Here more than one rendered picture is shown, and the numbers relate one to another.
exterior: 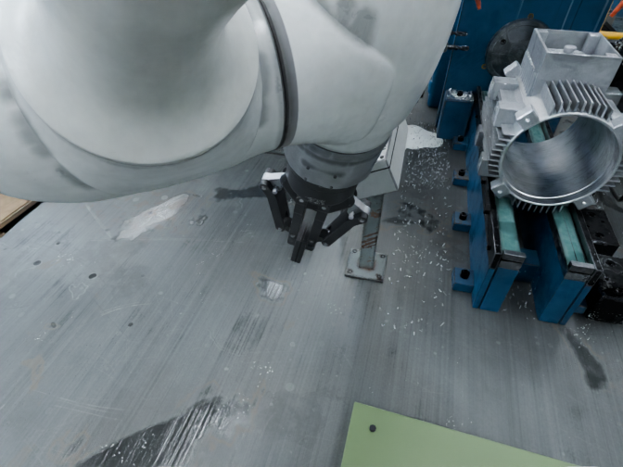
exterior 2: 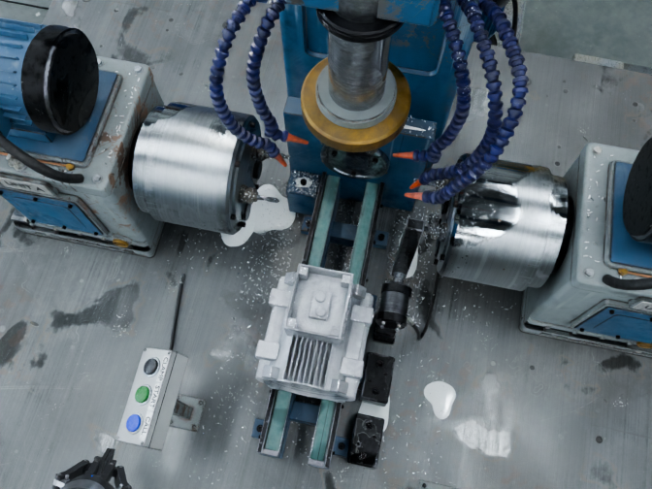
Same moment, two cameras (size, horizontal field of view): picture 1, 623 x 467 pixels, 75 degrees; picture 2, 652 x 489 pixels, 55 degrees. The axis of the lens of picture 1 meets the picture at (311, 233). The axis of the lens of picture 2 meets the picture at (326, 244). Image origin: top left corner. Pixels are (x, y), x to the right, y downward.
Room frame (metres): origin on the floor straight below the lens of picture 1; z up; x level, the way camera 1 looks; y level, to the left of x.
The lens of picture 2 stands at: (0.36, -0.40, 2.20)
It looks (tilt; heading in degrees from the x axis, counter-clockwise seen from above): 69 degrees down; 358
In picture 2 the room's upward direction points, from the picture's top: 1 degrees counter-clockwise
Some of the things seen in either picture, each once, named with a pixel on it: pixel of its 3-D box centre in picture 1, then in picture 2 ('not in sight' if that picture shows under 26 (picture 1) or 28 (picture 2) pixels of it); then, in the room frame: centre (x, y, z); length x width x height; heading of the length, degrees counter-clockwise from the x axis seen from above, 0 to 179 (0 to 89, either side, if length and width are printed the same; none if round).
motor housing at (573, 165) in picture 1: (546, 132); (315, 338); (0.61, -0.39, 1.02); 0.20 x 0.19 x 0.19; 166
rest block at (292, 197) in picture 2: (454, 114); (304, 192); (1.00, -0.38, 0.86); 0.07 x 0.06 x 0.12; 76
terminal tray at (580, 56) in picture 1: (565, 66); (319, 306); (0.65, -0.40, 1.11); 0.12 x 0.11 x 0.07; 166
